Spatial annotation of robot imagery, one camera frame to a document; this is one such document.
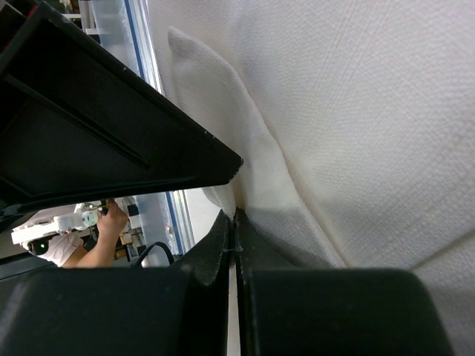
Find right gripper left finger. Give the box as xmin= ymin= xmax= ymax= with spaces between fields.
xmin=1 ymin=214 xmax=232 ymax=355

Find person in white shirt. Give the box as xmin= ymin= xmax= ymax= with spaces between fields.
xmin=47 ymin=202 xmax=129 ymax=268

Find white cloth napkin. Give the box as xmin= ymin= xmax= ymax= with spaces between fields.
xmin=148 ymin=1 xmax=474 ymax=355

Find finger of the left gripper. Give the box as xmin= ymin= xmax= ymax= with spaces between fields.
xmin=1 ymin=1 xmax=243 ymax=215

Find front aluminium rail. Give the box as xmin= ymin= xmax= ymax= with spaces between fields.
xmin=85 ymin=0 xmax=196 ymax=257

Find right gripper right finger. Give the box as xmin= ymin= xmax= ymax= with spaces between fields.
xmin=233 ymin=210 xmax=453 ymax=355

